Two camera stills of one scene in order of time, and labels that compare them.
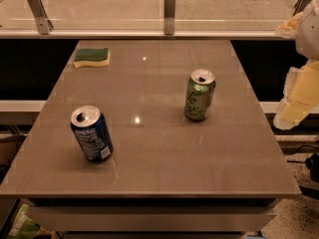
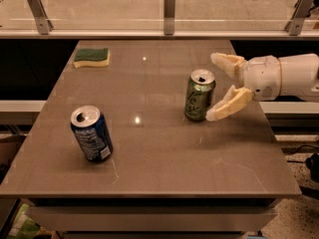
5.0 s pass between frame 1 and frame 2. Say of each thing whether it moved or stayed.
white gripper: moved
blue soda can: stayed
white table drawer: stayed
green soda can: stayed
